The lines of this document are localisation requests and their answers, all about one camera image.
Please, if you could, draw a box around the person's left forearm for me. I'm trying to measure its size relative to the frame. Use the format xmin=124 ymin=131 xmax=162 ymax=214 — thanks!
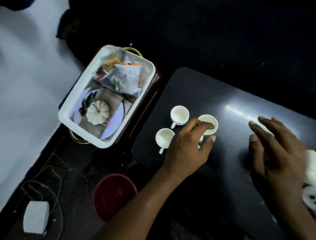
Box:
xmin=92 ymin=167 xmax=183 ymax=240

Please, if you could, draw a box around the person's right hand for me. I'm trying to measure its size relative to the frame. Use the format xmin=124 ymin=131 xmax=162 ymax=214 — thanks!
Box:
xmin=248 ymin=116 xmax=309 ymax=196

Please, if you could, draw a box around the white power adapter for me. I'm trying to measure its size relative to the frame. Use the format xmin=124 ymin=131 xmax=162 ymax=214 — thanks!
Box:
xmin=23 ymin=200 xmax=50 ymax=234

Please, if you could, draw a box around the white pumpkin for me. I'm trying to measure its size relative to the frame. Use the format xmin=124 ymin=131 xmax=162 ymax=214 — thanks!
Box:
xmin=86 ymin=100 xmax=110 ymax=125

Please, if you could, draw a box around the person's right forearm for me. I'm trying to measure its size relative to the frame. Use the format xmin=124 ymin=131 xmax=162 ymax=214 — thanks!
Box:
xmin=268 ymin=184 xmax=316 ymax=240

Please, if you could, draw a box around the small white cup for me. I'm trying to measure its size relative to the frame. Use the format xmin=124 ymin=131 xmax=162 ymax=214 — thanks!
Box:
xmin=197 ymin=114 xmax=219 ymax=142
xmin=170 ymin=105 xmax=190 ymax=129
xmin=155 ymin=128 xmax=176 ymax=155

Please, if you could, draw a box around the clear plastic bag of packets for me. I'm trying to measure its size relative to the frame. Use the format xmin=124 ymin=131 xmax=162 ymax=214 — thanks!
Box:
xmin=92 ymin=48 xmax=144 ymax=98

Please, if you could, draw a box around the white perforated plastic piece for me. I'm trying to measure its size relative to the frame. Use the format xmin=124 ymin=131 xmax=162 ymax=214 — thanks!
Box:
xmin=301 ymin=185 xmax=316 ymax=213

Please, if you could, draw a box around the round lilac plate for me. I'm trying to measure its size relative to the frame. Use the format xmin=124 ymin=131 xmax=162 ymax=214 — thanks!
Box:
xmin=73 ymin=88 xmax=124 ymax=140

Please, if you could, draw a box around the white and maroon cooler box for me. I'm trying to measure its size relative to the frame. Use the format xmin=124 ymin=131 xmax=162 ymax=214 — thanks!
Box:
xmin=58 ymin=45 xmax=164 ymax=149

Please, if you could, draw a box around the orange and white packet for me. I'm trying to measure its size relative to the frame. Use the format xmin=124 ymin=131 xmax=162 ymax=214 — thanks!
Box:
xmin=112 ymin=62 xmax=143 ymax=97

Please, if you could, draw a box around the person's left hand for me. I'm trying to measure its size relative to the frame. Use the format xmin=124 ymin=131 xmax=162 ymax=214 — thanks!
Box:
xmin=162 ymin=118 xmax=217 ymax=184

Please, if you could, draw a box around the red plastic bowl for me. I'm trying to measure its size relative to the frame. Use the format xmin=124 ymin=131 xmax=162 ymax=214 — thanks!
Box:
xmin=93 ymin=173 xmax=138 ymax=223

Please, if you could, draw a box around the thin dark cable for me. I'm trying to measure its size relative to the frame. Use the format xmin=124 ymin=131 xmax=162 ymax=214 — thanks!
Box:
xmin=20 ymin=165 xmax=65 ymax=234

